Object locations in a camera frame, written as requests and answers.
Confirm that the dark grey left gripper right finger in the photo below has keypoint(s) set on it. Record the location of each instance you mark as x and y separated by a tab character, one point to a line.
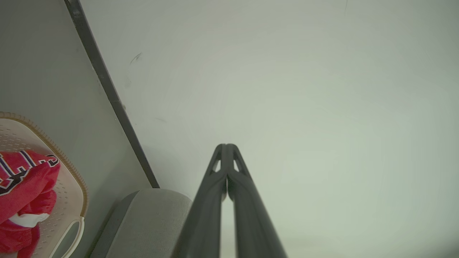
251	222

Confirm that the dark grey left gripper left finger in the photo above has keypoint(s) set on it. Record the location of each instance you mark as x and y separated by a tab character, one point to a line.
206	215

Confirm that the red jersey with black numbers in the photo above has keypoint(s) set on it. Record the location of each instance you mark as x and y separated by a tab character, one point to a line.
32	181

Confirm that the plain red garment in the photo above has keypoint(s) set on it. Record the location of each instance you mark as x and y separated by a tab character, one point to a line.
14	240

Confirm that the grey fabric sofa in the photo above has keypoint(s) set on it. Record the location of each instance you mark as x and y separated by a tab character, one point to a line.
150	222

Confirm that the cream perforated laundry basket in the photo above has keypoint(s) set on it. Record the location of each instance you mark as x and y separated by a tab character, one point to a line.
66	200

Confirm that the black wall baseboard strip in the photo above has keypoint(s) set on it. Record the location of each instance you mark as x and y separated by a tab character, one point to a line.
107	86

